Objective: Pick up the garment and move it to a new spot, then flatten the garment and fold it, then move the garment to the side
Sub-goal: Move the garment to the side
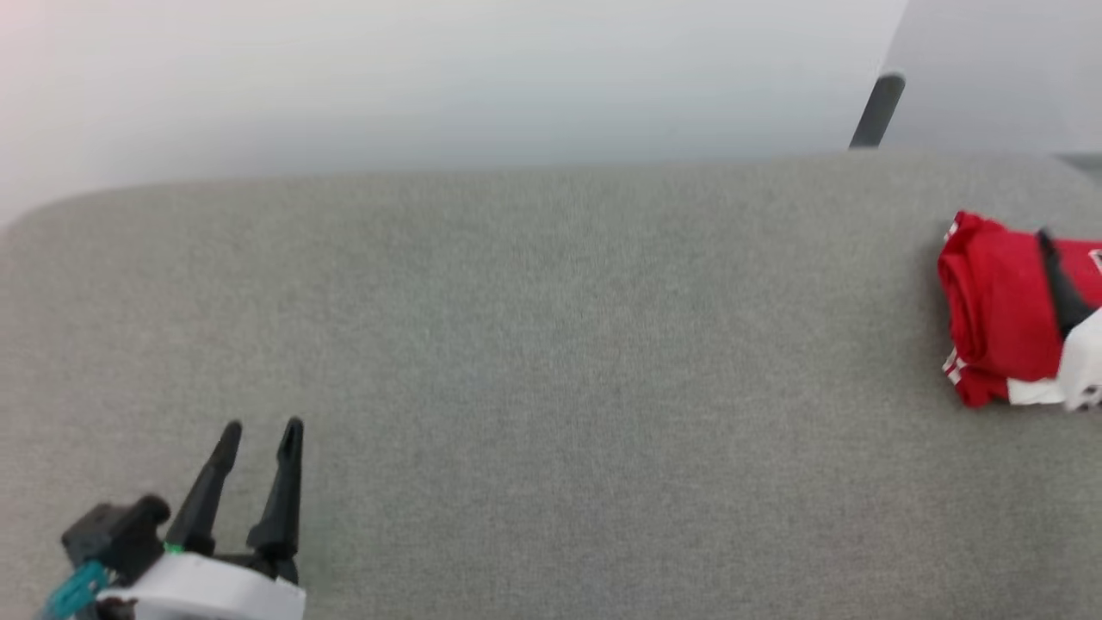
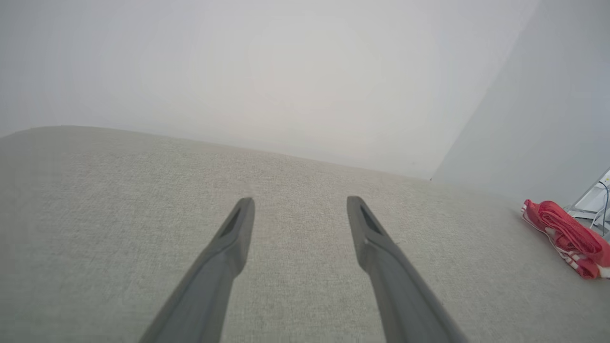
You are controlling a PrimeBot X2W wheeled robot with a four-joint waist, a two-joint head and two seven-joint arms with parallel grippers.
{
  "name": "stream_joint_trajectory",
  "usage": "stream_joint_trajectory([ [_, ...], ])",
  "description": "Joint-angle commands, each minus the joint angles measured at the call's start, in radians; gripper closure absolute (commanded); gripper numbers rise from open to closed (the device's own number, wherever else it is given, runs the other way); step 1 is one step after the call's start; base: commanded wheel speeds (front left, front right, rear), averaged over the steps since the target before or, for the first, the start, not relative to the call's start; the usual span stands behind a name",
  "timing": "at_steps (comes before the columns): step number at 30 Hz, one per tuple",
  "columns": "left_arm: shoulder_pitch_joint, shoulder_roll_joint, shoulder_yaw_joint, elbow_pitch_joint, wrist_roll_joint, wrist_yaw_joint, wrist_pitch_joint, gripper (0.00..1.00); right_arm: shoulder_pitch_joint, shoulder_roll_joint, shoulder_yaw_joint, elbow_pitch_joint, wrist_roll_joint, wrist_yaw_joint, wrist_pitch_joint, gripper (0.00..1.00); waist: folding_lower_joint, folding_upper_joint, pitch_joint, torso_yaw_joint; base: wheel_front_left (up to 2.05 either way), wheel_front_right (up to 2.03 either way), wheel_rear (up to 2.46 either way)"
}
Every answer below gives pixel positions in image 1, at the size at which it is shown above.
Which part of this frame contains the light grey door panel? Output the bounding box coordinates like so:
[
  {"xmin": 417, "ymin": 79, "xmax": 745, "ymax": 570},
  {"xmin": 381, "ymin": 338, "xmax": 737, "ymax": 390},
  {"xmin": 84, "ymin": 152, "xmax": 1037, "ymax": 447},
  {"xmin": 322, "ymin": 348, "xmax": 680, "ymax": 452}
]
[{"xmin": 878, "ymin": 0, "xmax": 1102, "ymax": 161}]

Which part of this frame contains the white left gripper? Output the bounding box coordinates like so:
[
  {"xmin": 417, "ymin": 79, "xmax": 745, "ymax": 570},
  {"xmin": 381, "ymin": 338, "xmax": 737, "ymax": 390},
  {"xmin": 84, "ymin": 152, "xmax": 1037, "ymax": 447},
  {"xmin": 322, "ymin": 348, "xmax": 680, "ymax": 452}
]
[{"xmin": 93, "ymin": 417, "xmax": 307, "ymax": 620}]

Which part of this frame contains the red and white jersey shirt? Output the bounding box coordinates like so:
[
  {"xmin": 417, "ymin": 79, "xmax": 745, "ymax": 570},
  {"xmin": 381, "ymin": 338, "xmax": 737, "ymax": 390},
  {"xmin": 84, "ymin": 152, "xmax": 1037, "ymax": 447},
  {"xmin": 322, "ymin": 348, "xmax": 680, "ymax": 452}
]
[{"xmin": 936, "ymin": 210, "xmax": 1102, "ymax": 409}]

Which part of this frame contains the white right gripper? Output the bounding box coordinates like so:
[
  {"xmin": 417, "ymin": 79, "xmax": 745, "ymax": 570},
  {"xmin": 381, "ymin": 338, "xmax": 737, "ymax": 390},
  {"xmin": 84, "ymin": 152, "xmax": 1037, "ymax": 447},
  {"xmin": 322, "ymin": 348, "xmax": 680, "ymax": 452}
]
[{"xmin": 1035, "ymin": 227, "xmax": 1102, "ymax": 413}]

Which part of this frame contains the teal plug black cable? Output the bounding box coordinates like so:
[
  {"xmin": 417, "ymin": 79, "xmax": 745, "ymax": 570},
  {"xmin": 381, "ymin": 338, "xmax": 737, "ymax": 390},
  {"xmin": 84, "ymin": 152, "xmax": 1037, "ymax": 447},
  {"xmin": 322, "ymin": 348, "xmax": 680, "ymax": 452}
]
[{"xmin": 38, "ymin": 560, "xmax": 111, "ymax": 620}]

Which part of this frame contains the dark grey metal post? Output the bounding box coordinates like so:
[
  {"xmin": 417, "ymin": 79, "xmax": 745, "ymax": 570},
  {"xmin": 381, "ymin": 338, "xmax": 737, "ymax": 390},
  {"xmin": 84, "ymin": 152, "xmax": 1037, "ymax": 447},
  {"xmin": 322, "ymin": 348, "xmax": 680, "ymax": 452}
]
[{"xmin": 848, "ymin": 73, "xmax": 907, "ymax": 151}]

